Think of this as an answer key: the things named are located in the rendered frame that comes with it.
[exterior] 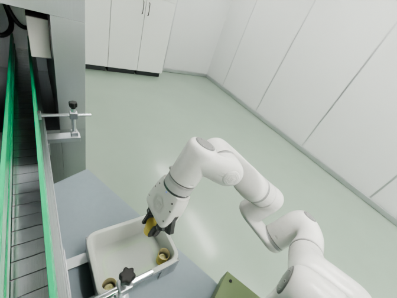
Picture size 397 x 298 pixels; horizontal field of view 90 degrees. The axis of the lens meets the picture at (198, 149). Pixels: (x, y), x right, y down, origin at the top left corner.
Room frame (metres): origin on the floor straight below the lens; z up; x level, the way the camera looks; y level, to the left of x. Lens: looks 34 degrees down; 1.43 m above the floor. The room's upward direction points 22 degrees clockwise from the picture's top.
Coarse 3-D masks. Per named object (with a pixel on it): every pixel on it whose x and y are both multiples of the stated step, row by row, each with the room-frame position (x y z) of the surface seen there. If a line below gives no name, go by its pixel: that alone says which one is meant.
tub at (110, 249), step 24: (144, 216) 0.39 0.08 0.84; (96, 240) 0.28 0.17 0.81; (120, 240) 0.33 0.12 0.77; (144, 240) 0.36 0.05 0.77; (168, 240) 0.35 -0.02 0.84; (96, 264) 0.22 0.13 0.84; (120, 264) 0.26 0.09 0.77; (144, 264) 0.29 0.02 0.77; (168, 264) 0.28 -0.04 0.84; (96, 288) 0.17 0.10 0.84
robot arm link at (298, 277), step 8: (288, 272) 0.23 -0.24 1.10; (296, 272) 0.22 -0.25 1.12; (304, 272) 0.22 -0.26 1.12; (312, 272) 0.23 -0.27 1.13; (280, 280) 0.22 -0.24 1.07; (288, 280) 0.21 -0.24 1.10; (296, 280) 0.21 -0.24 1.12; (304, 280) 0.21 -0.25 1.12; (312, 280) 0.21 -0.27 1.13; (320, 280) 0.21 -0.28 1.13; (280, 288) 0.20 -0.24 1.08; (288, 288) 0.20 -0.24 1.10; (296, 288) 0.19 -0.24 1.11; (304, 288) 0.19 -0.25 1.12; (312, 288) 0.20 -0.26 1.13; (320, 288) 0.20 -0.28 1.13; (328, 288) 0.20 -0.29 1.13; (336, 288) 0.21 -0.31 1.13; (272, 296) 0.21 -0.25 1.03; (280, 296) 0.19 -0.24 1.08; (288, 296) 0.19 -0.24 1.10; (296, 296) 0.18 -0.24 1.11; (304, 296) 0.18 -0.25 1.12; (312, 296) 0.19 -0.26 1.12; (320, 296) 0.19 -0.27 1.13; (328, 296) 0.19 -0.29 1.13; (336, 296) 0.20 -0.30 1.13; (344, 296) 0.20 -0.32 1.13
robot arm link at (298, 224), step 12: (288, 216) 0.47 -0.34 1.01; (300, 216) 0.46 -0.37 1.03; (312, 216) 0.48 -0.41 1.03; (276, 228) 0.44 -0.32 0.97; (288, 228) 0.44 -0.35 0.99; (300, 228) 0.43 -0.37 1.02; (312, 228) 0.43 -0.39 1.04; (276, 240) 0.42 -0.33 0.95; (288, 240) 0.42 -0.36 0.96; (312, 240) 0.39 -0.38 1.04
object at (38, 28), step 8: (32, 16) 0.76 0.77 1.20; (40, 16) 0.79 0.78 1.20; (32, 24) 0.75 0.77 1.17; (40, 24) 0.77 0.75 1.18; (32, 32) 0.75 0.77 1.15; (40, 32) 0.76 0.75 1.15; (48, 32) 0.78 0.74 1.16; (32, 40) 0.75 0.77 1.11; (40, 40) 0.76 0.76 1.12; (48, 40) 0.78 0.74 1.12; (32, 48) 0.74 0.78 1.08; (40, 48) 0.76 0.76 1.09; (48, 48) 0.78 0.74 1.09; (32, 56) 0.74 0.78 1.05; (40, 56) 0.76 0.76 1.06; (48, 56) 0.78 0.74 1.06
